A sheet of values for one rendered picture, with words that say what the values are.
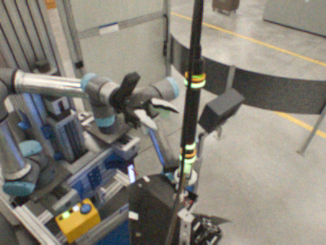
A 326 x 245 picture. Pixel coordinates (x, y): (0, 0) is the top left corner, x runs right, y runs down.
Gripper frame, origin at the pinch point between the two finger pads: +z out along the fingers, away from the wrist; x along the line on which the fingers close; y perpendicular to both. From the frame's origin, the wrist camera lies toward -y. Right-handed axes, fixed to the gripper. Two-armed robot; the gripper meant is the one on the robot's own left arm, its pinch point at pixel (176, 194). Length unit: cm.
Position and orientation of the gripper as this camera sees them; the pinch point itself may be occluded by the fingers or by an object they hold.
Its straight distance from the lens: 107.2
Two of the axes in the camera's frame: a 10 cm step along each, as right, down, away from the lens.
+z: -2.1, 6.4, -7.4
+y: 9.7, 2.2, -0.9
